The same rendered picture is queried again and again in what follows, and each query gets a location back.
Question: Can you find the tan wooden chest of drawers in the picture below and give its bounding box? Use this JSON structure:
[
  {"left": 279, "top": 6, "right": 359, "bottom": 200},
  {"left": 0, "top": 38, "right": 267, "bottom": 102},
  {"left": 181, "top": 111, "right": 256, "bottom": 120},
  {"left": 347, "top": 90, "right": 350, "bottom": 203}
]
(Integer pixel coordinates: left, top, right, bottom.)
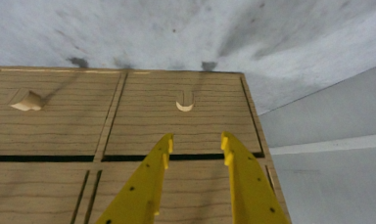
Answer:
[{"left": 0, "top": 66, "right": 292, "bottom": 224}]

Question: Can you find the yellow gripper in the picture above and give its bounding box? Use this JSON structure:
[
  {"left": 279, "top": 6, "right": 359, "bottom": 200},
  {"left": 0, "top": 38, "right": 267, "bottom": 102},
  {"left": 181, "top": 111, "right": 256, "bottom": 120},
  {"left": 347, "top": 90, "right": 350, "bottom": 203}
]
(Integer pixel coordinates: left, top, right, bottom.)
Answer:
[{"left": 95, "top": 131, "right": 290, "bottom": 224}]

